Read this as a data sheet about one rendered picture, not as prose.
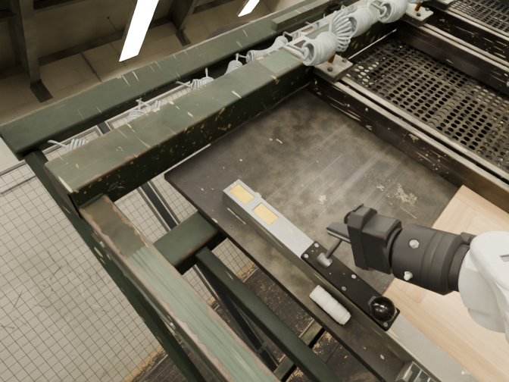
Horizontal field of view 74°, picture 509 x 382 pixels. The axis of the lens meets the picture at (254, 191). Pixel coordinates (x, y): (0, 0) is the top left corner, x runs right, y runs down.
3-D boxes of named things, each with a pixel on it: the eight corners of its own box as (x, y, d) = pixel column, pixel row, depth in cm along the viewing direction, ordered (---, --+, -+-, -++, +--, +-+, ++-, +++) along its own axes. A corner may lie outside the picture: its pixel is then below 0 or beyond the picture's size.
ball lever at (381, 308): (377, 320, 62) (387, 329, 50) (360, 305, 63) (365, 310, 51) (391, 304, 62) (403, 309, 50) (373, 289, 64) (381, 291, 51)
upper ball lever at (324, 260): (325, 274, 64) (366, 222, 58) (309, 261, 66) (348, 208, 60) (332, 267, 67) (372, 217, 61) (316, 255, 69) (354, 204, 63)
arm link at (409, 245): (336, 225, 52) (415, 248, 43) (368, 192, 57) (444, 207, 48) (349, 282, 58) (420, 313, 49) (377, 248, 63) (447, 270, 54)
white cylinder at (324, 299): (307, 298, 66) (340, 328, 63) (310, 292, 64) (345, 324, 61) (316, 287, 68) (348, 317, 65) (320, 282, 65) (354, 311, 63)
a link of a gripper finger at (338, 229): (334, 222, 63) (364, 231, 58) (324, 233, 61) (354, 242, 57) (332, 215, 62) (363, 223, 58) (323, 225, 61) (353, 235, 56)
